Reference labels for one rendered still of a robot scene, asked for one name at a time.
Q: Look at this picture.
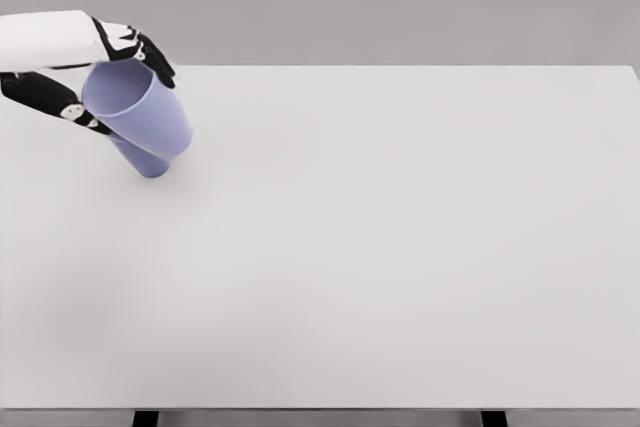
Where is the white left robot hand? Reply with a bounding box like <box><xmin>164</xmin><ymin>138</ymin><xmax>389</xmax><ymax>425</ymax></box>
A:
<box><xmin>0</xmin><ymin>9</ymin><xmax>177</xmax><ymax>137</ymax></box>

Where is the lavender plastic cup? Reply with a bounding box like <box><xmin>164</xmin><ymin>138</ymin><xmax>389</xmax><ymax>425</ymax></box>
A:
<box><xmin>81</xmin><ymin>58</ymin><xmax>194</xmax><ymax>159</ymax></box>
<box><xmin>108</xmin><ymin>132</ymin><xmax>173</xmax><ymax>180</ymax></box>

